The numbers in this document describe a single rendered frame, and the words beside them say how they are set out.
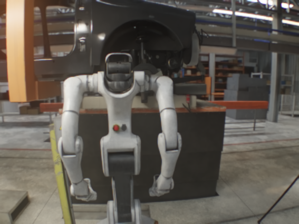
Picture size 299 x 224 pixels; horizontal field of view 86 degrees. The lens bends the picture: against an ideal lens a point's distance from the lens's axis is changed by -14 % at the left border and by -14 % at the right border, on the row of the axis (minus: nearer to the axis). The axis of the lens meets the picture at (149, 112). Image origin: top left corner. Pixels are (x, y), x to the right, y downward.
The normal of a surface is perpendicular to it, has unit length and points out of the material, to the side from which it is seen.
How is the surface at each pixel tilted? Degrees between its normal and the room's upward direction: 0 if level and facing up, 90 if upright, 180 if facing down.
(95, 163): 90
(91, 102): 90
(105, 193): 90
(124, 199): 110
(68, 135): 82
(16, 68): 90
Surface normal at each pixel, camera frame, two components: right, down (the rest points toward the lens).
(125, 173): 0.15, 0.50
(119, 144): 0.16, 0.00
